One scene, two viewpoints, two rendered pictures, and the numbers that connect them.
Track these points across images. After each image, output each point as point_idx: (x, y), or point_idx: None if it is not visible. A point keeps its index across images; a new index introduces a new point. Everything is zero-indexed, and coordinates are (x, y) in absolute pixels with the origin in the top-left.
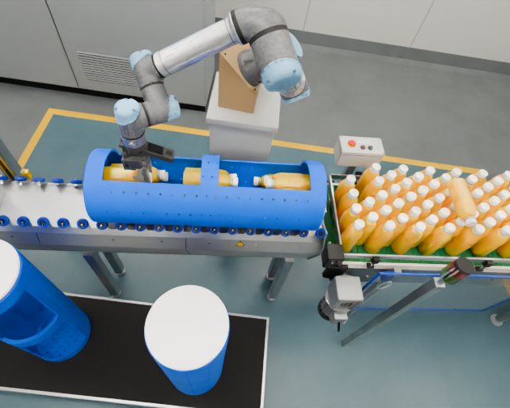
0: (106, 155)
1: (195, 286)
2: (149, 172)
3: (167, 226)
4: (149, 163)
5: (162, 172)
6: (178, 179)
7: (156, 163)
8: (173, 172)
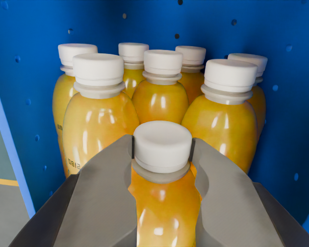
0: None
1: None
2: (132, 152)
3: None
4: (135, 229)
5: (92, 72)
6: (69, 3)
7: (28, 95)
8: (49, 21)
